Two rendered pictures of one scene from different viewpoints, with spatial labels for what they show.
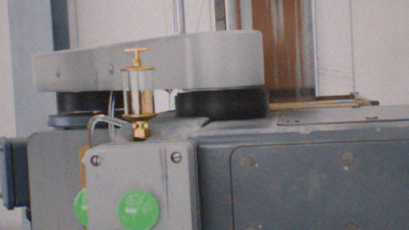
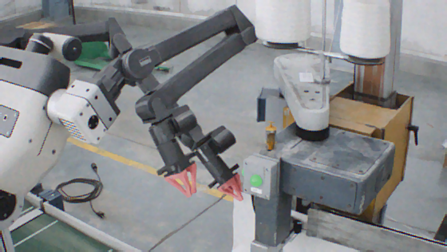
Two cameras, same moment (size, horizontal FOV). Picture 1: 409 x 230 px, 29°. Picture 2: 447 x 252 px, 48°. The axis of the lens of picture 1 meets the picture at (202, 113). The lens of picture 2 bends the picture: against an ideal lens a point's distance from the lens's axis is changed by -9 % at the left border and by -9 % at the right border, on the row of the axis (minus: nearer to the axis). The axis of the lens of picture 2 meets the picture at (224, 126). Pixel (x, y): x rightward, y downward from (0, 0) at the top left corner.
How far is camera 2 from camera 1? 0.85 m
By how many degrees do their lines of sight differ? 34
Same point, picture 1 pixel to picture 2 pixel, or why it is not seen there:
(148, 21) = not seen: outside the picture
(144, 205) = (255, 181)
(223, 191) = (287, 175)
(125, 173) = (253, 169)
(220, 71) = (307, 124)
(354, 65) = not seen: outside the picture
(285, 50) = (376, 80)
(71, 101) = not seen: hidden behind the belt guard
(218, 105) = (305, 135)
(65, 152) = (279, 106)
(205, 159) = (283, 165)
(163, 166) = (263, 171)
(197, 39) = (301, 111)
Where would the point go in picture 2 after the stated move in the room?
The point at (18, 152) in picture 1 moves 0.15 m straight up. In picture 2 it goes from (263, 101) to (263, 57)
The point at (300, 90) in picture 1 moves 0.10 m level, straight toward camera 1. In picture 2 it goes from (380, 98) to (369, 108)
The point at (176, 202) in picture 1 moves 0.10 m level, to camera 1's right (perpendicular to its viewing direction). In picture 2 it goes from (266, 181) to (306, 190)
